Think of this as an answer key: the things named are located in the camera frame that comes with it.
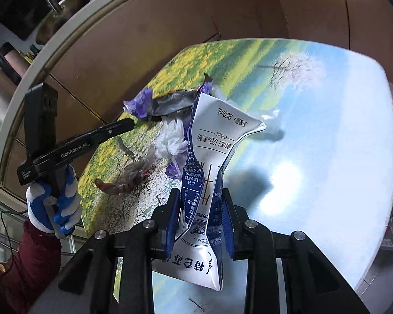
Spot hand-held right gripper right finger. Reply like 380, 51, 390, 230
221, 188, 370, 314

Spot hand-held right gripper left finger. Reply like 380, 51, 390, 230
57, 188, 184, 314

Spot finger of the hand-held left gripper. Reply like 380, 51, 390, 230
85, 119, 135, 146

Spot purple plastic wrapper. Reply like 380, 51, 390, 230
123, 88, 155, 120

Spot blue and white milk carton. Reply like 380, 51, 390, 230
151, 92, 267, 291

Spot person's left forearm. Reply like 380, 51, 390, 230
0, 219, 64, 314

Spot person's left hand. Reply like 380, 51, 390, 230
25, 164, 83, 239

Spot small purple wrapper scrap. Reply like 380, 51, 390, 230
165, 157, 186, 180

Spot clear bag with red sausage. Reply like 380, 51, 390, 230
95, 150, 158, 197

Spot white crumpled plastic bag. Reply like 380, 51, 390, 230
155, 118, 189, 156

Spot silver foil wrapper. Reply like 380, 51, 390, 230
147, 90, 202, 117

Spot brown tall kitchen appliance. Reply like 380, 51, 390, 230
0, 42, 31, 86

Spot brown kitchen base cabinet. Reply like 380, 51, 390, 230
0, 0, 393, 203

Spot dark twisted candy wrapper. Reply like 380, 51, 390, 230
199, 73, 214, 96

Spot thin black cable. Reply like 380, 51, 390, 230
0, 210, 31, 236

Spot brass wok with steel handle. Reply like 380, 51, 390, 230
36, 0, 91, 45

